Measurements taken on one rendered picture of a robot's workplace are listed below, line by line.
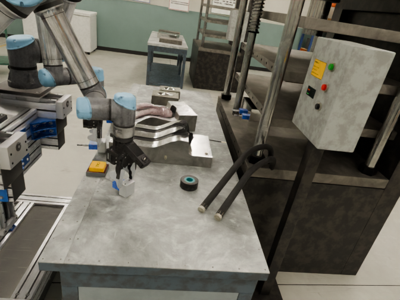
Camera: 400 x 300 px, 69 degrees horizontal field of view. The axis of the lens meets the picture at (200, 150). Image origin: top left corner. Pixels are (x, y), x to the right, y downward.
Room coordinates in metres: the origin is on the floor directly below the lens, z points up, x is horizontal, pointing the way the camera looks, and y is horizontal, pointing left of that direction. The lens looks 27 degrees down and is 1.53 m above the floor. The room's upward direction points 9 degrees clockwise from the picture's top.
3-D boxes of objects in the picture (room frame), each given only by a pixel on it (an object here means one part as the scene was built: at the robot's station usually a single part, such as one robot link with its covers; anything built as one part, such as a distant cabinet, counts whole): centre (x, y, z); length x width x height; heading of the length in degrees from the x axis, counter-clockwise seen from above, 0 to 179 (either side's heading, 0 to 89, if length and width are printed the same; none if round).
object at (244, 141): (2.07, -0.59, 0.76); 1.30 x 0.84 x 0.06; 8
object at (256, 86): (2.08, -0.64, 1.02); 1.10 x 0.74 x 0.05; 8
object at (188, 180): (1.08, 0.02, 0.82); 0.08 x 0.08 x 0.04
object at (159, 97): (2.16, 0.33, 0.84); 0.20 x 0.15 x 0.07; 98
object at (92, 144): (1.23, 0.52, 0.84); 0.13 x 0.05 x 0.05; 106
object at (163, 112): (1.70, 0.33, 0.90); 0.26 x 0.18 x 0.08; 115
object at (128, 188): (0.96, 0.30, 0.84); 0.13 x 0.05 x 0.05; 64
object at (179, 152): (1.36, 0.20, 0.87); 0.50 x 0.26 x 0.14; 98
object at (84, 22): (7.45, 3.82, 0.47); 1.52 x 0.77 x 0.94; 100
